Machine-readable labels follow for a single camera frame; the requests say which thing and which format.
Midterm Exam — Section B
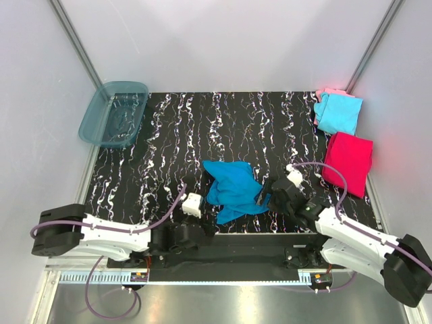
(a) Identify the light blue folded shirt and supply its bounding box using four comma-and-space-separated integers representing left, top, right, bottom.
314, 92, 363, 135

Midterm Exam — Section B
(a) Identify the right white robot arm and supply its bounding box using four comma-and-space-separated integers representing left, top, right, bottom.
255, 173, 431, 308

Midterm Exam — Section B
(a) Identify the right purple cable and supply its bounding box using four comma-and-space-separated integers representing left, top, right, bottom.
278, 161, 432, 294

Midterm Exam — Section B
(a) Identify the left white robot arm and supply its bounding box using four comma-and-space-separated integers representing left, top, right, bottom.
30, 204, 215, 267

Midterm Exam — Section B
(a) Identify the pink folded shirt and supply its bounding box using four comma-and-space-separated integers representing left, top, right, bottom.
314, 88, 354, 126

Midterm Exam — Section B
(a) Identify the teal plastic bin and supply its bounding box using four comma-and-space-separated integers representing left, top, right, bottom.
78, 81, 149, 149

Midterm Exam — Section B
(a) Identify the red folded shirt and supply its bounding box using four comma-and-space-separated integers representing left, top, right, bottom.
325, 132, 373, 198

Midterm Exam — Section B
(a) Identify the white slotted cable duct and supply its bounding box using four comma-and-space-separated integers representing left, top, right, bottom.
59, 271, 312, 286

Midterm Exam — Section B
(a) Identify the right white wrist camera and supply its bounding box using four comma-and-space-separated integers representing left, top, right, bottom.
286, 164, 303, 188

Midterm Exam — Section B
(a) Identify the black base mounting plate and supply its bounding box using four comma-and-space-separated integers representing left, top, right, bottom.
107, 232, 348, 283

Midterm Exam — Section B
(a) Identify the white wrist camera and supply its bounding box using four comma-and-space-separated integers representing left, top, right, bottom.
181, 192, 203, 219
286, 164, 303, 188

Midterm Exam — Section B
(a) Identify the blue t shirt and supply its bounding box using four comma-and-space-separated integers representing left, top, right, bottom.
202, 161, 269, 225

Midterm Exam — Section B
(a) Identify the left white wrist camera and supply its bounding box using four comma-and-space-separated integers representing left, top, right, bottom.
181, 192, 203, 219

